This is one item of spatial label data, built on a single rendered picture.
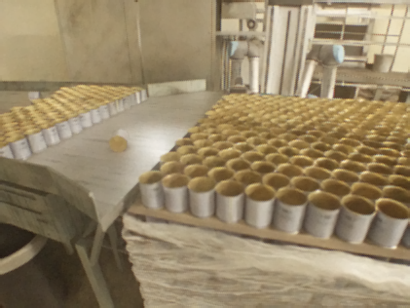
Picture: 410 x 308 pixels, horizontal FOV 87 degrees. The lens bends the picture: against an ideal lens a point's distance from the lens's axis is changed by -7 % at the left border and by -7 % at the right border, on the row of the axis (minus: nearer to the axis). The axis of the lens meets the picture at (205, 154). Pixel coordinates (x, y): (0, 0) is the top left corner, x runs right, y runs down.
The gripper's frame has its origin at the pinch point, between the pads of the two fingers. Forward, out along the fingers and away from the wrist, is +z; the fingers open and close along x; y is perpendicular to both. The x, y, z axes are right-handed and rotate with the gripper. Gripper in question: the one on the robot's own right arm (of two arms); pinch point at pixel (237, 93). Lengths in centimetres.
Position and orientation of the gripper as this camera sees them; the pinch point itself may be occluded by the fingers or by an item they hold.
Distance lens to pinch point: 166.8
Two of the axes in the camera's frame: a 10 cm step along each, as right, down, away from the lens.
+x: -9.8, -0.7, 2.1
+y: 0.3, 9.0, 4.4
